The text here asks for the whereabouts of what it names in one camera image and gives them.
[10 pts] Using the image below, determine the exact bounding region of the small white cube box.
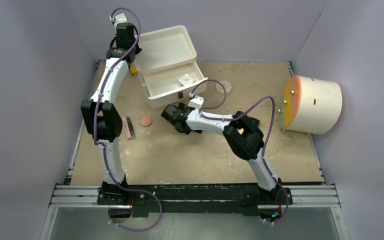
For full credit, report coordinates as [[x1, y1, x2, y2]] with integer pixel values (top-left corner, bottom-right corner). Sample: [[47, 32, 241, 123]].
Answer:
[[178, 73, 196, 87]]

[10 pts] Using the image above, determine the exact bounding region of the white three-drawer organizer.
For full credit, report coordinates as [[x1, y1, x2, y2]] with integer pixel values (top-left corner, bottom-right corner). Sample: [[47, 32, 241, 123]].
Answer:
[[134, 25, 207, 109]]

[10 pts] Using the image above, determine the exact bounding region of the pink makeup stick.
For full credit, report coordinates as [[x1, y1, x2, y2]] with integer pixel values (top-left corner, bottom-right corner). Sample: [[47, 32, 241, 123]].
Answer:
[[122, 116, 133, 140]]

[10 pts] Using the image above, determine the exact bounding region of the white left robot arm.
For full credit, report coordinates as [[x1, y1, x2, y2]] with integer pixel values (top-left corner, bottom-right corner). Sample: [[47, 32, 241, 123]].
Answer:
[[80, 22, 141, 205]]

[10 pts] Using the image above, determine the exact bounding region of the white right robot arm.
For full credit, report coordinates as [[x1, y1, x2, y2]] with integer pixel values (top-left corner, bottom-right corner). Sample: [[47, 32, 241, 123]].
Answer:
[[161, 103, 292, 204]]

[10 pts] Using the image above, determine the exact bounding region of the round peach powder puff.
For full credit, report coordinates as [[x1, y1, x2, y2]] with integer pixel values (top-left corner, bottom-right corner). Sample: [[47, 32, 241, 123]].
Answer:
[[139, 115, 153, 127]]

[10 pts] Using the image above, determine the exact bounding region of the yellow grey small block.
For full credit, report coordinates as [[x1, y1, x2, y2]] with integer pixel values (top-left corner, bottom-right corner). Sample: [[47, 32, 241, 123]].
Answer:
[[129, 66, 138, 76]]

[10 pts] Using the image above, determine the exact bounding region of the black eyeliner pencil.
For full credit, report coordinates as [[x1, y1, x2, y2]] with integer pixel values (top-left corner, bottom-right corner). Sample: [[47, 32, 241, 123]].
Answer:
[[126, 116, 135, 138]]

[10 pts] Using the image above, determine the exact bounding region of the round beige coaster disc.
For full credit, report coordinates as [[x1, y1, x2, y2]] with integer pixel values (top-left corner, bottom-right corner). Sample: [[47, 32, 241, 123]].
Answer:
[[215, 80, 232, 94]]

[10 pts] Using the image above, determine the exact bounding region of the white cylindrical bin orange lid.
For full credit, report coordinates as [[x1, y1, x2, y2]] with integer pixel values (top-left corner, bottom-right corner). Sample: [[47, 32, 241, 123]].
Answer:
[[278, 75, 343, 135]]

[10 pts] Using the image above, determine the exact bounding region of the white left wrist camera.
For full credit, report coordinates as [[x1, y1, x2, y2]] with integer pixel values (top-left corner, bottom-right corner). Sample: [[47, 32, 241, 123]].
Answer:
[[109, 13, 128, 26]]

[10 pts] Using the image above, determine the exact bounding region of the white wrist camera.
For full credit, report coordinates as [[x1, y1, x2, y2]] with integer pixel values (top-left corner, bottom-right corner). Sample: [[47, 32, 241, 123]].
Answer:
[[187, 95, 205, 110], [109, 13, 128, 26]]

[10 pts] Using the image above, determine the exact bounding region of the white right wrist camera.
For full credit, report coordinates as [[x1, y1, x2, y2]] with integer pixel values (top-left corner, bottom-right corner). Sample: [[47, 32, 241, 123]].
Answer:
[[187, 95, 205, 110]]

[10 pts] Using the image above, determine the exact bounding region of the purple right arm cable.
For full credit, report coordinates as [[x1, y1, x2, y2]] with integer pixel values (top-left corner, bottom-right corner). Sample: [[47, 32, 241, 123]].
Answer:
[[189, 79, 291, 226]]

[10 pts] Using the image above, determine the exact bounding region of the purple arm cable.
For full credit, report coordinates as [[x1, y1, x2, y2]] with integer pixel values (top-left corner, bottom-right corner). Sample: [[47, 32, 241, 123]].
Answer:
[[189, 79, 291, 226], [93, 7, 164, 233]]

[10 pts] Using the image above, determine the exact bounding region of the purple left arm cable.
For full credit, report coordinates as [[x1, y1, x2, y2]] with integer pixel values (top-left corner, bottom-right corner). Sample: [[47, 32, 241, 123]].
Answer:
[[93, 7, 164, 233]]

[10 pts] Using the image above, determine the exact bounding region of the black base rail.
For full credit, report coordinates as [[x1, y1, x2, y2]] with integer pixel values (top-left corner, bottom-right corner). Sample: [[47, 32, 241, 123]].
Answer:
[[97, 182, 293, 222]]

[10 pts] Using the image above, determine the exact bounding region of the aluminium table edge rail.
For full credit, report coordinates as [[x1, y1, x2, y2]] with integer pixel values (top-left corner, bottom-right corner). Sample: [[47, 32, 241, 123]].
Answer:
[[49, 183, 340, 208]]

